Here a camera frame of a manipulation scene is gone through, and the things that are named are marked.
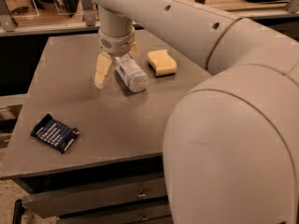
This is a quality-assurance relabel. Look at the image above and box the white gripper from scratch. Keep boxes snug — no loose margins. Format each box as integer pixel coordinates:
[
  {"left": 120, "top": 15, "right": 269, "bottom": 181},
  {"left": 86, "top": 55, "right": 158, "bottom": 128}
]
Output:
[{"left": 94, "top": 29, "right": 140, "bottom": 89}]

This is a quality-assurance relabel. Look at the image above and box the clear plastic water bottle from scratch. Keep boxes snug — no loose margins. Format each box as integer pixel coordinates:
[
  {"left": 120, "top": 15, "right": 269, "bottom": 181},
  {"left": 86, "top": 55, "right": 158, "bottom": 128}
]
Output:
[{"left": 113, "top": 54, "right": 149, "bottom": 92}]

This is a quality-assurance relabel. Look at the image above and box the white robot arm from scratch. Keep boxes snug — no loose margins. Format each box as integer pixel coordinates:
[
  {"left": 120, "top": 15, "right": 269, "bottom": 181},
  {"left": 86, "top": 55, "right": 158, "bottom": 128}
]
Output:
[{"left": 93, "top": 0, "right": 299, "bottom": 224}]

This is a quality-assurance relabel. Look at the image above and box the blue rxbar blueberry wrapper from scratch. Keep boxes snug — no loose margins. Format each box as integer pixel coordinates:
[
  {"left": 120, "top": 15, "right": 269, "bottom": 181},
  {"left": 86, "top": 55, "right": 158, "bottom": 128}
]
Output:
[{"left": 30, "top": 114, "right": 79, "bottom": 153}]

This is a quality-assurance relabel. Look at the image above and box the yellow sponge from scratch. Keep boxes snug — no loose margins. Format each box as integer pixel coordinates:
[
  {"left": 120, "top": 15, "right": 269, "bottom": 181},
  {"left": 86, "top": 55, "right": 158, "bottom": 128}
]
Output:
[{"left": 148, "top": 49, "right": 177, "bottom": 77}]

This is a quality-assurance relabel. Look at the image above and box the grey drawer cabinet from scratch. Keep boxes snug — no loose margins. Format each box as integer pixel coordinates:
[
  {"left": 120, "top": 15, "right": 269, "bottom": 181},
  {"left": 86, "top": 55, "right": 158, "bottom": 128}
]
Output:
[{"left": 1, "top": 30, "right": 208, "bottom": 220}]

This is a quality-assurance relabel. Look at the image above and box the upper grey drawer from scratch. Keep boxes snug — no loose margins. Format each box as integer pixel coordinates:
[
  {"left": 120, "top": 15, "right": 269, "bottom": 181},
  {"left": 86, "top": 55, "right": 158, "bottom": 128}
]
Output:
[{"left": 22, "top": 175, "right": 166, "bottom": 217}]

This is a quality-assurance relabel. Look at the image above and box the grey drawer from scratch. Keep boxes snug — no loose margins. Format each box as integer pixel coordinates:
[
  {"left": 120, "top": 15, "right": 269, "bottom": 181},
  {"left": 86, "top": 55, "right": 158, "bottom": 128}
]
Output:
[
  {"left": 56, "top": 202, "right": 173, "bottom": 224},
  {"left": 22, "top": 175, "right": 166, "bottom": 217}
]

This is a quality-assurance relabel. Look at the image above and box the lower grey drawer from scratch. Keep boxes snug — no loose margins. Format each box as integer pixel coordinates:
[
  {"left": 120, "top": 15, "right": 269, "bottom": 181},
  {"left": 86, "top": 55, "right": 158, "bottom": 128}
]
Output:
[{"left": 56, "top": 202, "right": 173, "bottom": 224}]

